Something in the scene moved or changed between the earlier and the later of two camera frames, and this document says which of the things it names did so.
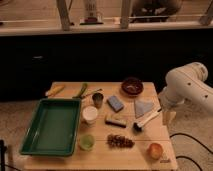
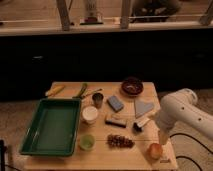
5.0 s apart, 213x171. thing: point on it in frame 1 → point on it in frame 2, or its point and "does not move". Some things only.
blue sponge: (114, 103) does not move
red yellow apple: (155, 151) does not move
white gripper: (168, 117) → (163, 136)
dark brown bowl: (132, 86) does not move
